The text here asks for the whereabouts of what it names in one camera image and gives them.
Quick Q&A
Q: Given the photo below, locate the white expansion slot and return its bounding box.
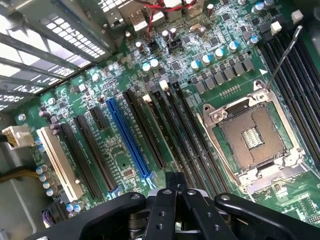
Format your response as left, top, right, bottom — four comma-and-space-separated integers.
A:
36, 125, 85, 203

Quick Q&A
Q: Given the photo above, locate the red and black wire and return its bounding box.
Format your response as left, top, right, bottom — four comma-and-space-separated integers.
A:
134, 0, 198, 42

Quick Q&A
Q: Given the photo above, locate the green motherboard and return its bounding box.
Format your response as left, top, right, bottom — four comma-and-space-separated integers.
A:
13, 0, 320, 226

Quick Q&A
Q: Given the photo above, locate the silver rear port block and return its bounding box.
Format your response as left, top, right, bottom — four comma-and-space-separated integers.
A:
103, 0, 167, 33

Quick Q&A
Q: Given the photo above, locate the silver locking lever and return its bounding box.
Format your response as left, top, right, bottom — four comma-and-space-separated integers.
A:
265, 24, 304, 91

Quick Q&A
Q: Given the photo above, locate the white power connector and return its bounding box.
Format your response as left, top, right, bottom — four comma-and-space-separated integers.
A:
1, 124, 36, 150

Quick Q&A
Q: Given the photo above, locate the grey metal PC case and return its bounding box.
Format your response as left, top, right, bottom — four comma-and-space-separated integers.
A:
0, 0, 320, 240

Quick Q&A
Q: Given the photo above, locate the blue expansion slot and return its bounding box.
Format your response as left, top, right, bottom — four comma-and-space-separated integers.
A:
105, 97, 154, 180

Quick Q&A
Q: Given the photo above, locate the CPU socket with gold contacts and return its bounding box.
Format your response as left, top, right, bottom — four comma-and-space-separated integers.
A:
201, 79, 312, 201

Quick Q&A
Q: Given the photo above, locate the white fan header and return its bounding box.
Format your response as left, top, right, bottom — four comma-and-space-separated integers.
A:
290, 10, 304, 25
270, 21, 283, 35

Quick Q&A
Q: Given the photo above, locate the yellow and black wire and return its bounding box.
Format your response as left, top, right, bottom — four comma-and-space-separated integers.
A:
0, 167, 41, 183

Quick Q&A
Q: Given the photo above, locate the short black expansion slot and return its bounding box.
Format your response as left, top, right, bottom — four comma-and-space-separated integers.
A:
89, 106, 110, 131

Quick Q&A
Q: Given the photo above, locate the long black expansion slot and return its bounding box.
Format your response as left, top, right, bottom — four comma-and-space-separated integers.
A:
122, 88, 168, 170
59, 122, 100, 200
74, 114, 118, 193

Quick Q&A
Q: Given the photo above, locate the purple wire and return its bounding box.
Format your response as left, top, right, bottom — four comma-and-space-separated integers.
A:
41, 209, 55, 229

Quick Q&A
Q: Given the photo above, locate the silver socket cover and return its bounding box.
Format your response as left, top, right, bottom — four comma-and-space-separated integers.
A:
237, 162, 313, 198

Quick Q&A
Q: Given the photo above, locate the black RAM slot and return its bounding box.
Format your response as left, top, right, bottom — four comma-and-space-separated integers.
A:
142, 94, 185, 175
173, 81, 230, 196
293, 31, 320, 98
151, 89, 201, 191
159, 79, 219, 198
271, 37, 320, 143
259, 42, 320, 163
282, 33, 320, 121

